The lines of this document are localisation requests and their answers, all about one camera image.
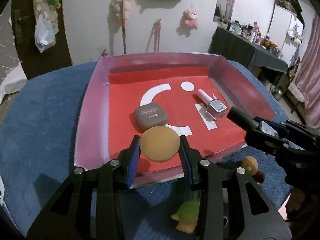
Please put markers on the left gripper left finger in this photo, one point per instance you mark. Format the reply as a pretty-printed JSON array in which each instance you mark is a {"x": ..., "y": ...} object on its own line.
[{"x": 129, "y": 159}]

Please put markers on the blue round cushion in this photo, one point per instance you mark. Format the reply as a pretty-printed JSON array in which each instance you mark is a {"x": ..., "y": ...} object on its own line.
[{"x": 37, "y": 146}]

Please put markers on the pink curtain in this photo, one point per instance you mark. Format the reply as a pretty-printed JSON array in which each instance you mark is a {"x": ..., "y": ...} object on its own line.
[{"x": 308, "y": 78}]

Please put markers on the dark brown door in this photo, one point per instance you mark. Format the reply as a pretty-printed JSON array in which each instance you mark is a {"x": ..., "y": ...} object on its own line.
[{"x": 24, "y": 15}]

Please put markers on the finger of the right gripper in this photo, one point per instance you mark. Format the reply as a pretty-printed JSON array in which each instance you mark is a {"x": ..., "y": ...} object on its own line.
[
  {"x": 295, "y": 124},
  {"x": 242, "y": 120}
]

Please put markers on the tan round makeup sponge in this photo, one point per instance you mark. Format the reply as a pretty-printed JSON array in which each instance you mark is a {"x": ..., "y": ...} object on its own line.
[{"x": 159, "y": 144}]

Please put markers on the white cabinet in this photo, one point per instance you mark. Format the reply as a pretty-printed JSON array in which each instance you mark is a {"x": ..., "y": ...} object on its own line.
[{"x": 286, "y": 30}]

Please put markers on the green orange duck toy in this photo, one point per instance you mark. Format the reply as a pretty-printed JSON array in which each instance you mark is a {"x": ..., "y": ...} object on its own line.
[{"x": 187, "y": 216}]

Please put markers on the pink plush bear toy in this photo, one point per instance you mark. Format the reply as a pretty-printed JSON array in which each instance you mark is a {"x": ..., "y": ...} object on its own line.
[{"x": 191, "y": 19}]

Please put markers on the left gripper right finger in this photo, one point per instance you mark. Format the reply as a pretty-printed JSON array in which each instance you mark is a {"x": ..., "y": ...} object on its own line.
[{"x": 189, "y": 158}]

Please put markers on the black cap nail polish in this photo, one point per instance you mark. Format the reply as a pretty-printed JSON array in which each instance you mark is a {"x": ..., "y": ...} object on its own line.
[{"x": 268, "y": 129}]

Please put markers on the white plastic bag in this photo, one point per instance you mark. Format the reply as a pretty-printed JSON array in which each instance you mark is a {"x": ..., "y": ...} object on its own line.
[{"x": 44, "y": 34}]

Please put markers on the pink red cardboard tray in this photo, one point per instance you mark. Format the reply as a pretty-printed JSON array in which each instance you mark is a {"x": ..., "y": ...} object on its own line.
[{"x": 189, "y": 94}]

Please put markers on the brown eye shadow case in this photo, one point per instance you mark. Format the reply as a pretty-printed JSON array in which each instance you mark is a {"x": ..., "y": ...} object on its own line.
[{"x": 151, "y": 115}]

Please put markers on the dark green covered table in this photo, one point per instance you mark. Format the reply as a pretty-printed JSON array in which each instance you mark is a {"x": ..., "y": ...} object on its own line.
[{"x": 259, "y": 61}]

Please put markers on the tan mushroom shaped sponge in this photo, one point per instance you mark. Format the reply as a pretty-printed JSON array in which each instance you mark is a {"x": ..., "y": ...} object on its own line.
[{"x": 250, "y": 164}]

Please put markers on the pink cap nail polish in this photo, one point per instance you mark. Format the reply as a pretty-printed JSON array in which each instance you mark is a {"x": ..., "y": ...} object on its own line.
[{"x": 214, "y": 107}]

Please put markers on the light pink plush toy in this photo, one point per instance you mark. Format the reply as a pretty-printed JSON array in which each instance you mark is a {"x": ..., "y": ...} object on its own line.
[{"x": 120, "y": 9}]

